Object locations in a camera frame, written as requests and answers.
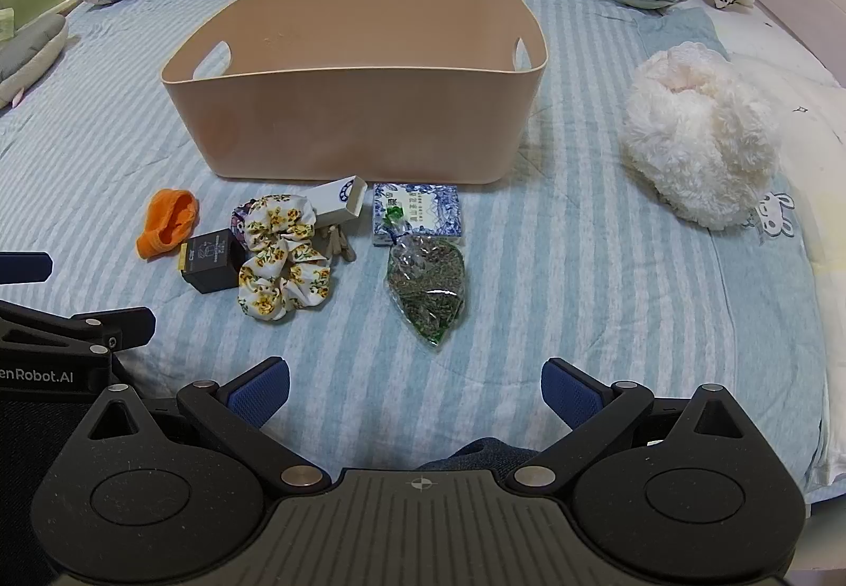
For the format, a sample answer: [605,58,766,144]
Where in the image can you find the wooden clothespins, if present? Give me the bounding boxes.
[320,224,359,264]

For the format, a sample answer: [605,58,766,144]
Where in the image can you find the blue white patterned box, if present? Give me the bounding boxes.
[371,182,465,248]

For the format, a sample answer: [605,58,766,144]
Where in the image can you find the blue striped bed cover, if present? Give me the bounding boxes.
[0,0,835,498]

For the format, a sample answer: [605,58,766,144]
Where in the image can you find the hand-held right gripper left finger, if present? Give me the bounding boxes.
[69,356,332,491]

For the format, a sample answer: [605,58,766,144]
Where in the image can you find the white bed sheet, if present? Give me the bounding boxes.
[710,0,846,501]

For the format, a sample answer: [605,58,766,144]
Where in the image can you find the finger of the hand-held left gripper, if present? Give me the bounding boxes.
[0,252,55,284]
[0,298,157,355]

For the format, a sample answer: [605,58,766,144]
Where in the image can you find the beige plastic storage basket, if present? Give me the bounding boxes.
[160,0,551,187]

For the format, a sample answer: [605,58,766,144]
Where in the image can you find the dark cloth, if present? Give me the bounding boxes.
[0,394,90,567]

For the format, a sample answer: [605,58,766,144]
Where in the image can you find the white fluffy plush toy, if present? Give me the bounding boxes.
[620,47,782,231]

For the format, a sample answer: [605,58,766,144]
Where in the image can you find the clear bag of dried herbs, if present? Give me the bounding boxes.
[386,232,469,350]

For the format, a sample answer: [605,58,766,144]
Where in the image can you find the grey white cushion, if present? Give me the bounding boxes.
[0,10,71,111]

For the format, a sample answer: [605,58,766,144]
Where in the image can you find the orange sock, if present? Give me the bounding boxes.
[135,188,200,262]

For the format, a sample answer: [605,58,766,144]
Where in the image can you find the purple patterned pouch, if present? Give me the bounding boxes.
[228,203,255,250]

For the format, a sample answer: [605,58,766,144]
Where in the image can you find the yellow floral white scrunchie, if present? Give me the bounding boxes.
[236,248,333,321]
[233,195,319,253]

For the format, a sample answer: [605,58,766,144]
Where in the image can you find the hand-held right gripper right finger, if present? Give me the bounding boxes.
[505,358,761,491]

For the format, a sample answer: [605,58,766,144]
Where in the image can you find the small white blue-print box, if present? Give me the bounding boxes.
[313,176,369,227]

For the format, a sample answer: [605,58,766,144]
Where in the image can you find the blue denim clothing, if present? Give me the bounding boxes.
[416,436,544,472]

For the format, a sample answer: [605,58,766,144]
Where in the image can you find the small black box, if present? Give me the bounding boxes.
[180,227,247,295]

